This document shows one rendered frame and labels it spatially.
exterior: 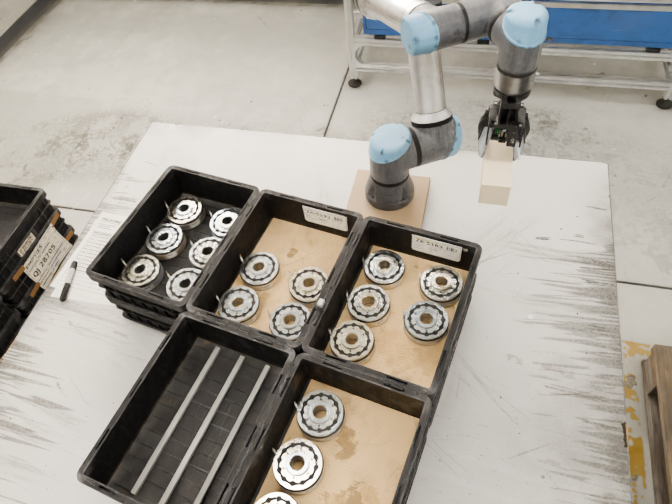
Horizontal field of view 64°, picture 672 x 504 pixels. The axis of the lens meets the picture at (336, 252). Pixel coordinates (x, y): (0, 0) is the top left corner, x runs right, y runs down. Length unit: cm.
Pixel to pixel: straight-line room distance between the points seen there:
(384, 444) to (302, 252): 54
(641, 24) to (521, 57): 204
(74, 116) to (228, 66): 98
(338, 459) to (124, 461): 46
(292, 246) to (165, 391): 48
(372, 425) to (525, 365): 44
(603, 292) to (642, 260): 104
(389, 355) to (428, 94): 70
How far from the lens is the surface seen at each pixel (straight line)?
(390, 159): 150
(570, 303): 155
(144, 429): 132
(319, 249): 144
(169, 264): 152
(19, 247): 226
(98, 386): 157
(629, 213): 277
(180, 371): 135
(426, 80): 152
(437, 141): 155
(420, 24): 107
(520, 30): 105
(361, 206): 165
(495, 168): 124
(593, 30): 307
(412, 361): 126
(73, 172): 331
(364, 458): 119
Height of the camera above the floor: 197
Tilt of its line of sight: 53 degrees down
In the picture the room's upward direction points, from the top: 9 degrees counter-clockwise
